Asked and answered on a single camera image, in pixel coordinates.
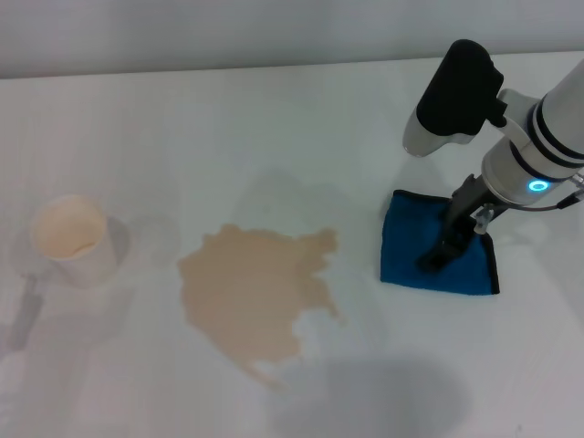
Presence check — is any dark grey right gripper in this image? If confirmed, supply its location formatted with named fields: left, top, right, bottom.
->
left=416, top=173, right=493, bottom=274

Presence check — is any blue rag with black trim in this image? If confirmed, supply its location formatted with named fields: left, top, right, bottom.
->
left=379, top=188, right=502, bottom=297

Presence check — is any white paper cup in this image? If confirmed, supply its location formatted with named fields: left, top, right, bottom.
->
left=30, top=194, right=131, bottom=290

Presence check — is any brown water stain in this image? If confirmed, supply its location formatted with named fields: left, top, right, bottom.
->
left=176, top=222, right=348, bottom=396

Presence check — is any clear plastic cable clip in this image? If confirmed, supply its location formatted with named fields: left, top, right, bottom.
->
left=473, top=204, right=496, bottom=238

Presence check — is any thin black cable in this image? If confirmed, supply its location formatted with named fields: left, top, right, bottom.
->
left=509, top=170, right=584, bottom=213

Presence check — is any black and white wrist camera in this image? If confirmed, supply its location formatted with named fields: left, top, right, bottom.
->
left=401, top=39, right=509, bottom=159

